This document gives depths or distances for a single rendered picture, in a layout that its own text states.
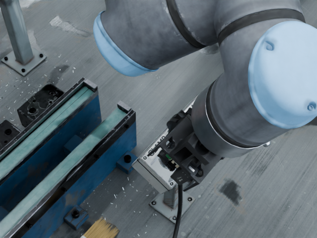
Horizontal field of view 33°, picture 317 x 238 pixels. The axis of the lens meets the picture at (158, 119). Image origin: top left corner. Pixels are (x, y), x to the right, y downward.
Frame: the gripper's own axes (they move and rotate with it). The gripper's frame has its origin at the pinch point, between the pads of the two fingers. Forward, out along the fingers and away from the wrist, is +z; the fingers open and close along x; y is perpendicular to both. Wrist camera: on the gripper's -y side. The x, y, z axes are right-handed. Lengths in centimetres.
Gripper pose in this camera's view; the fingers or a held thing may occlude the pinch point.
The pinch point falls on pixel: (174, 154)
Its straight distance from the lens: 82.3
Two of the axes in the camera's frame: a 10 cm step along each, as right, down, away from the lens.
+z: -3.3, 3.2, 8.9
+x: 7.1, 7.0, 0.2
